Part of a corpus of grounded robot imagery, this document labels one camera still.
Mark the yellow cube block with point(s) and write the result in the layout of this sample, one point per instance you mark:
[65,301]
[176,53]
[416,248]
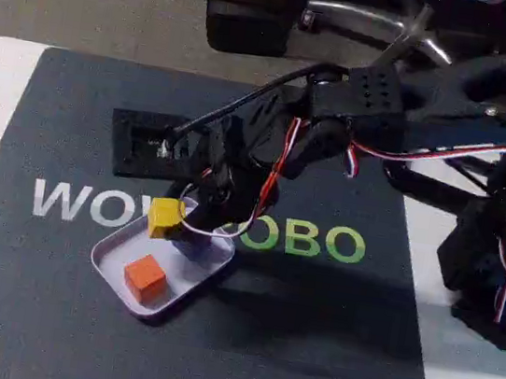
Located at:
[165,217]

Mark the orange cube block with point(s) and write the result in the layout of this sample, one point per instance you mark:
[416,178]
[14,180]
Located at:
[144,278]

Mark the white rectangular metal tray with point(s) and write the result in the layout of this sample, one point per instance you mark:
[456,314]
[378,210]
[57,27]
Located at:
[194,275]

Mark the black box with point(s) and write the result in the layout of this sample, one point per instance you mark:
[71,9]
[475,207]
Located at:
[250,5]

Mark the black mat with WOWROBO print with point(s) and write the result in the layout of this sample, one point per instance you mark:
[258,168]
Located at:
[32,286]

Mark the chrome office chair base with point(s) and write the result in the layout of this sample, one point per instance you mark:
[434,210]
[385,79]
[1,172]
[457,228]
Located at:
[380,23]

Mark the black square wrist camera mount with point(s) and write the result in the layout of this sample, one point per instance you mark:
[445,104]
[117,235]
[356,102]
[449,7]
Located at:
[144,141]

